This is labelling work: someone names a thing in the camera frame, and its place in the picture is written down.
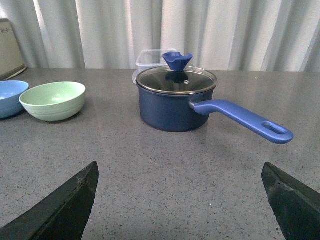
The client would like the green plastic bowl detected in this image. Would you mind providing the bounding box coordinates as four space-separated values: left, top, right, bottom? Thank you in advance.
19 81 86 122

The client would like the clear plastic food container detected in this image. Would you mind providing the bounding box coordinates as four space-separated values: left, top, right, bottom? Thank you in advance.
132 48 177 84

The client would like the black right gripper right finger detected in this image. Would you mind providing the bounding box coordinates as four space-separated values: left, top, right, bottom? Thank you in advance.
261 162 320 240

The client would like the white pleated curtain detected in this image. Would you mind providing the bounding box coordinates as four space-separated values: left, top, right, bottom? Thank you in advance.
0 0 320 72

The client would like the dark blue saucepan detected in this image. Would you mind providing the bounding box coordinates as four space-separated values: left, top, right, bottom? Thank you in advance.
138 86 294 145

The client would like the glass lid with blue knob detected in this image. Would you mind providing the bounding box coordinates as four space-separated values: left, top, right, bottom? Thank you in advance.
136 51 217 96

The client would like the cream four-slot toaster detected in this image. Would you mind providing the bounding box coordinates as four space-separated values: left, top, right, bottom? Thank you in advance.
0 18 27 81

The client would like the blue plastic bowl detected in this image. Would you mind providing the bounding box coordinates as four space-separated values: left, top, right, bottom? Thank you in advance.
0 80 30 119

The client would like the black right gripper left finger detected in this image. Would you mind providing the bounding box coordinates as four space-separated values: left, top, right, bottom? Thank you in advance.
0 161 99 240

